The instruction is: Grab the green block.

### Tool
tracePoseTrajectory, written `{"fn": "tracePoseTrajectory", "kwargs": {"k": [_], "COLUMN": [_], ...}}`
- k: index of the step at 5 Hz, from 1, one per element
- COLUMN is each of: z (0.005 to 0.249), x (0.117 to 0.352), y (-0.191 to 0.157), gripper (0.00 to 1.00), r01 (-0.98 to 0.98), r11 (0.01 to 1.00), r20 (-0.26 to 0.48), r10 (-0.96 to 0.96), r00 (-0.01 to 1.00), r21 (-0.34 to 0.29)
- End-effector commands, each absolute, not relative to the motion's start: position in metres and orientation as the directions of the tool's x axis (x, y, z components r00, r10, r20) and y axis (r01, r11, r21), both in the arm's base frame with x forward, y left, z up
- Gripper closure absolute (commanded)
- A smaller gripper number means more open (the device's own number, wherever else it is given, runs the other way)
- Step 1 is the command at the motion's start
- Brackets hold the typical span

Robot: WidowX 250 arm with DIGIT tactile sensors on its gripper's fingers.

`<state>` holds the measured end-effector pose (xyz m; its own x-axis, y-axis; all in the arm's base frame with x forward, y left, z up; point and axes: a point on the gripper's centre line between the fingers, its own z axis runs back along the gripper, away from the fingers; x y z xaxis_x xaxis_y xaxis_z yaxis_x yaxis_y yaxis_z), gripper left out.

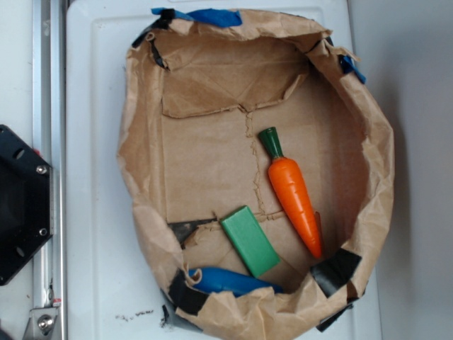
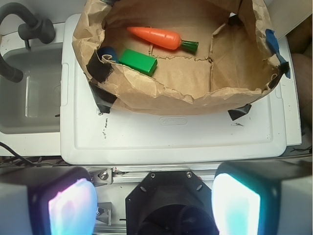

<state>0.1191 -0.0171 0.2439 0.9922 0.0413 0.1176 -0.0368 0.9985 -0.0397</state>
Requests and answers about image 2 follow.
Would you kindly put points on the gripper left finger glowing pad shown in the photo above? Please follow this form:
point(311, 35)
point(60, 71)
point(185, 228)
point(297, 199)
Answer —
point(59, 200)

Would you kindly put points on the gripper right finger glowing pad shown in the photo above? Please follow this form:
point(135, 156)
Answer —
point(263, 197)

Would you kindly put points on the green rectangular block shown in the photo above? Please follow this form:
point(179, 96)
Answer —
point(140, 62)

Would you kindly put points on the black tape piece right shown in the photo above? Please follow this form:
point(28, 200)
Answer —
point(239, 112)

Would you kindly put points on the black tape piece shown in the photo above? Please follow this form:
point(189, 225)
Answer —
point(103, 99)
point(239, 112)

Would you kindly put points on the grey toy sink basin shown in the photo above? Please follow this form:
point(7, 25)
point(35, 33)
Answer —
point(29, 110)

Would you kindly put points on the black tape piece left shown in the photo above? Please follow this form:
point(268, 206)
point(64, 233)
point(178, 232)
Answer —
point(103, 99)

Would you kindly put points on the brown paper bag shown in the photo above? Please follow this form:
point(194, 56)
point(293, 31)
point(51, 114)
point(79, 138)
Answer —
point(232, 67)

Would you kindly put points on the blue masking tape strip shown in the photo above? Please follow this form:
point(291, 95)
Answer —
point(273, 45)

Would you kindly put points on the blue cylinder toy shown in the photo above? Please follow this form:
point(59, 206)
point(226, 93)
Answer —
point(108, 53)

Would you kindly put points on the dark grey toy faucet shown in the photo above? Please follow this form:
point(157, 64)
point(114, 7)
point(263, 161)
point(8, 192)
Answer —
point(34, 27)

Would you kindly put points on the orange toy carrot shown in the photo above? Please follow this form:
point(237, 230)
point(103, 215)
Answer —
point(163, 38)

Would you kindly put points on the aluminium extrusion rail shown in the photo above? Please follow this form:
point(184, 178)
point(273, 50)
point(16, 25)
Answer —
point(104, 175)

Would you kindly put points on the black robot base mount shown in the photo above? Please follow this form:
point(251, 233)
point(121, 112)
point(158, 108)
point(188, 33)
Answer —
point(170, 203)

